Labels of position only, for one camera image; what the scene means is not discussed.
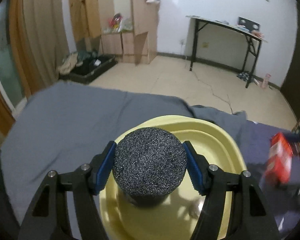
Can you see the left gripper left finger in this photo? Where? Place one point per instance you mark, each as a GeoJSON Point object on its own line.
{"type": "Point", "coordinates": [47, 216]}

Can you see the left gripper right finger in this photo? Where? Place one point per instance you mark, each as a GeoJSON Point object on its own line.
{"type": "Point", "coordinates": [250, 216]}

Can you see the red cardboard box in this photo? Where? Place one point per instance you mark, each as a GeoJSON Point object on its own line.
{"type": "Point", "coordinates": [279, 163]}

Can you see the black foam cylinder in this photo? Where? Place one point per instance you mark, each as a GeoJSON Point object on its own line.
{"type": "Point", "coordinates": [149, 164]}

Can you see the purple table cover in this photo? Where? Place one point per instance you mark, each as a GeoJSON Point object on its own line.
{"type": "Point", "coordinates": [255, 150]}

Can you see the grey cloth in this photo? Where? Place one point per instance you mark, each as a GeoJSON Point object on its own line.
{"type": "Point", "coordinates": [67, 124]}

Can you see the dark patterned cloth on floor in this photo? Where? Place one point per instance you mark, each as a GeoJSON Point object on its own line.
{"type": "Point", "coordinates": [244, 76]}

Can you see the open black suitcase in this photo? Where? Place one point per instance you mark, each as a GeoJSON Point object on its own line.
{"type": "Point", "coordinates": [90, 69]}

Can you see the black folding table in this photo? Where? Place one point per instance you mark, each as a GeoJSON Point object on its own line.
{"type": "Point", "coordinates": [224, 45]}

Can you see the black box with holes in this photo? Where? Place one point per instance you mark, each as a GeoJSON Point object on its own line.
{"type": "Point", "coordinates": [248, 24]}

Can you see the beige curtain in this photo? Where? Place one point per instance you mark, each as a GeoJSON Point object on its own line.
{"type": "Point", "coordinates": [38, 41]}

